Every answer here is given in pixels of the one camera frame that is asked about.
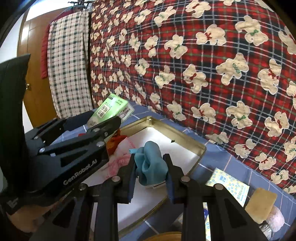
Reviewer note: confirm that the tan sponge block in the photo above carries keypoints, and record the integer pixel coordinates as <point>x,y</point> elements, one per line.
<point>260,204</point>

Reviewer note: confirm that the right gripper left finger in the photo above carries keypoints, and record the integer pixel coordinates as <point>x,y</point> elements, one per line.
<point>128,177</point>

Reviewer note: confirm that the wooden door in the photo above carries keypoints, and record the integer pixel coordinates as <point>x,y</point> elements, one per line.
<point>38,100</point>

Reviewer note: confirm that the yellow tissue pack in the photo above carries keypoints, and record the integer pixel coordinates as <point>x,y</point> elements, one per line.
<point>238,189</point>

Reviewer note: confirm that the fluffy white pink puff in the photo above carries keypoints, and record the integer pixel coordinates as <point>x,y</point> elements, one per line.
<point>275,219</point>

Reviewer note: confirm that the red fabric pouch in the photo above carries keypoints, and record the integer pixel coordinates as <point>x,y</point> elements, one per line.
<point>114,141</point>

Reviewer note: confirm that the pink white knitted cloth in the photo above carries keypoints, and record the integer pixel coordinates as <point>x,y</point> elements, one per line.
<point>118,159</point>

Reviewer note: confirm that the clear plastic bag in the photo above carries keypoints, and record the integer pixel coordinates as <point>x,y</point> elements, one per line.
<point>266,229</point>

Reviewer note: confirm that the green white checked cloth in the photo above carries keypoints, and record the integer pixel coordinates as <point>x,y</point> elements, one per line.
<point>67,57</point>

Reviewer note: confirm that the red plaid bear blanket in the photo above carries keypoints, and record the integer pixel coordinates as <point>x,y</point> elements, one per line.
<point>225,69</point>

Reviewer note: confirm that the teal fabric scrunchie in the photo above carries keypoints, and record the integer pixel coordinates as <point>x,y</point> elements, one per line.
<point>151,168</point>

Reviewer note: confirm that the red quilted garment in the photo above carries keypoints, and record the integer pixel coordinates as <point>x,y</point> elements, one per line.
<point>44,48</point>

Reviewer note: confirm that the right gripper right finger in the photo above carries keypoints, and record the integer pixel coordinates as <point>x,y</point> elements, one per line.
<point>174,186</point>

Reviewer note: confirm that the round gold tin lid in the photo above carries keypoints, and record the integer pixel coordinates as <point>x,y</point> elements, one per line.
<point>167,236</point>

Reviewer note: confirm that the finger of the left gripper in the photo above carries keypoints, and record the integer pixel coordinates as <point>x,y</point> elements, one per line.
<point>98,133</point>
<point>50,131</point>

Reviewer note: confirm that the green tissue packet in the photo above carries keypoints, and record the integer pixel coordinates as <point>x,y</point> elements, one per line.
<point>112,106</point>

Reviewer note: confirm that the blue plaid tablecloth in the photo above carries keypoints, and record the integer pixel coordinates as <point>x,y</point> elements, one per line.
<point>214,157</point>

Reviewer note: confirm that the gold rectangular tin box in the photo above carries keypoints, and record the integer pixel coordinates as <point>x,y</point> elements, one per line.
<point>184,151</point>

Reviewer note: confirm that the left hand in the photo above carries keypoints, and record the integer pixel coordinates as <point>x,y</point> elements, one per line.
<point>29,218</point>

